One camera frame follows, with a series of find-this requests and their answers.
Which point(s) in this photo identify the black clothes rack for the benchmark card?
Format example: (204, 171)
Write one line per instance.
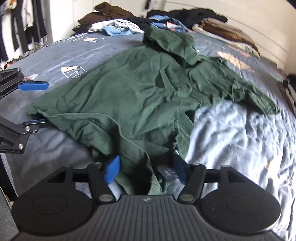
(44, 44)

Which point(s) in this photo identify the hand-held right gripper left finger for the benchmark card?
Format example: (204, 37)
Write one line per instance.
(112, 169)

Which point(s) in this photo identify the hanging black trousers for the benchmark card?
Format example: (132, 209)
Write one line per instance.
(18, 27)
(38, 20)

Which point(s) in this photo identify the light blue shirt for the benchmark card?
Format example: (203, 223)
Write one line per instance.
(115, 31)

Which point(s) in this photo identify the brown jacket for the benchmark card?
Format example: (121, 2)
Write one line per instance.
(106, 11)

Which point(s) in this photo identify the pile of unfolded clothes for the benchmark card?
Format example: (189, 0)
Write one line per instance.
(115, 23)

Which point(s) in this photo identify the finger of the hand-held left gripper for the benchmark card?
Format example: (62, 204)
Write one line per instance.
(34, 86)
(27, 127)

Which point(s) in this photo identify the hanging white hoodie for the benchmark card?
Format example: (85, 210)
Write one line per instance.
(28, 14)

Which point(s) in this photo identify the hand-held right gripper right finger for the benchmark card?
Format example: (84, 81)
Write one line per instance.
(180, 169)

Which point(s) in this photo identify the black crumpled garment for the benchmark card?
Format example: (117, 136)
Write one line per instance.
(140, 22)

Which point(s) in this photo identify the hanging dark navy clothes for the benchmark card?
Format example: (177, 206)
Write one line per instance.
(3, 39)

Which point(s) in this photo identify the row of shoes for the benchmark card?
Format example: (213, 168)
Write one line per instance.
(13, 61)

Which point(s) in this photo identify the stack of folded dark clothes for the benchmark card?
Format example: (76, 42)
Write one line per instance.
(289, 92)

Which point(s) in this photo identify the green t-shirt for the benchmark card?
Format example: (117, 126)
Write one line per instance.
(138, 92)

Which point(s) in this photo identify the stack of folded brown clothes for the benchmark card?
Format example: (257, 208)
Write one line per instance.
(229, 32)

